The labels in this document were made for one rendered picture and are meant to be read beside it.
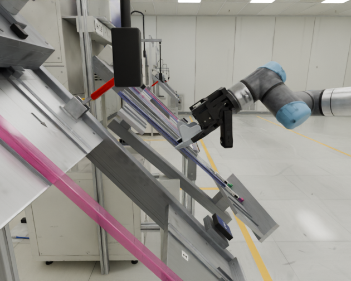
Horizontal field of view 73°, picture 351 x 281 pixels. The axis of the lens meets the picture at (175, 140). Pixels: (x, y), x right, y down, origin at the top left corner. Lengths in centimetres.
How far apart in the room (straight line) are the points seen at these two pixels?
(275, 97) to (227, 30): 751
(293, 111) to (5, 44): 58
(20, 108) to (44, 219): 127
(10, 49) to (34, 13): 102
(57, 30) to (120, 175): 97
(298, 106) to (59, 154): 55
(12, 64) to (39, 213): 126
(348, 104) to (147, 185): 54
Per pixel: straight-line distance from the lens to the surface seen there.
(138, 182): 48
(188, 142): 66
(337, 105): 75
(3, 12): 42
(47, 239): 167
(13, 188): 26
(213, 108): 66
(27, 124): 35
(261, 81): 70
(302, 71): 888
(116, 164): 47
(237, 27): 823
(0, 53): 37
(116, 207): 142
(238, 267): 57
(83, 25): 125
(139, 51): 20
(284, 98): 67
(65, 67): 131
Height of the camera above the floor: 110
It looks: 14 degrees down
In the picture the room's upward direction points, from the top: straight up
